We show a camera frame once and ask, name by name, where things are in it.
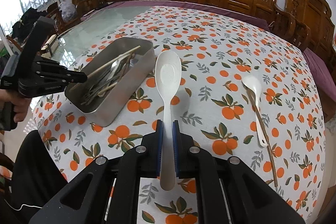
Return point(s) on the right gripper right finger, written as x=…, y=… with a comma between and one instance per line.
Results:
x=228, y=191

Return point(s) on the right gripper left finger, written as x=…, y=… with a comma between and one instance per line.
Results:
x=107, y=190

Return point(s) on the metal fork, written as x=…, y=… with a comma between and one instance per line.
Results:
x=99, y=91

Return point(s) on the metal rectangular tray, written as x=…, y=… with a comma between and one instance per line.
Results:
x=103, y=111

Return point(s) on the metal spoon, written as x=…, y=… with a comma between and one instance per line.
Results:
x=113, y=70

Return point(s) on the light bamboo chopstick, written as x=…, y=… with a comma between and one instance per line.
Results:
x=94, y=71

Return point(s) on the dark brown wooden chopstick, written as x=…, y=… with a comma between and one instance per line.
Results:
x=262, y=135

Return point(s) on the large white rice paddle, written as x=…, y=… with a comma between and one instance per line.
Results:
x=168, y=71

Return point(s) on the person's left hand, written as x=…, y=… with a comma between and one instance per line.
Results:
x=21, y=105

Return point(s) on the wooden block with black bands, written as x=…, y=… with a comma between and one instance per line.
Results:
x=50, y=47

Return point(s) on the orange-print tablecloth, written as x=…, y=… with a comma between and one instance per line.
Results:
x=211, y=105

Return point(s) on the purple armchair cushion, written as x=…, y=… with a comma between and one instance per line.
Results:
x=320, y=73

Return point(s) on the carved wooden armchair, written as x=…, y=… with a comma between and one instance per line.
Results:
x=306, y=21

